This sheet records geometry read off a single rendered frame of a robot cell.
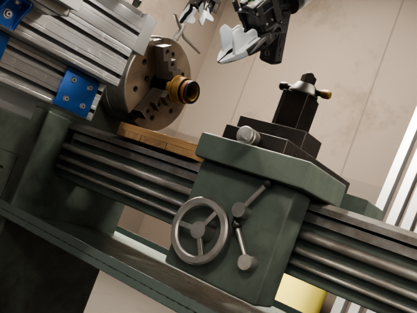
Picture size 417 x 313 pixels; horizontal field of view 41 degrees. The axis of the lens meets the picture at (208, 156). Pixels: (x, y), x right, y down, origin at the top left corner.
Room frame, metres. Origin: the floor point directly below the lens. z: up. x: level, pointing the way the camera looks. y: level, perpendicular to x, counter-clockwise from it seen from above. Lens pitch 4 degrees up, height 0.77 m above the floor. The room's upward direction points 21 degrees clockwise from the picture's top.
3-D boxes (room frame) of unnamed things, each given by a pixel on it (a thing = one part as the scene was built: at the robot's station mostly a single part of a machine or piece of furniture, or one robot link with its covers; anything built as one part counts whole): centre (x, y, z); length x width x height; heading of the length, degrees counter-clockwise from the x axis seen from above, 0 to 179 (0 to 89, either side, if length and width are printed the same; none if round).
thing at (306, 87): (1.45, -0.17, 1.14); 0.08 x 0.08 x 0.03
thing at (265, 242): (1.30, -0.11, 0.73); 0.27 x 0.12 x 0.27; 53
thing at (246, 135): (1.30, -0.06, 0.95); 0.07 x 0.04 x 0.04; 143
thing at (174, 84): (1.79, 0.16, 1.08); 0.09 x 0.09 x 0.09; 53
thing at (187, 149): (1.71, 0.05, 0.89); 0.36 x 0.30 x 0.04; 143
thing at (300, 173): (1.45, -0.24, 0.90); 0.53 x 0.30 x 0.06; 143
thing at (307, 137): (1.46, -0.15, 1.00); 0.20 x 0.10 x 0.05; 53
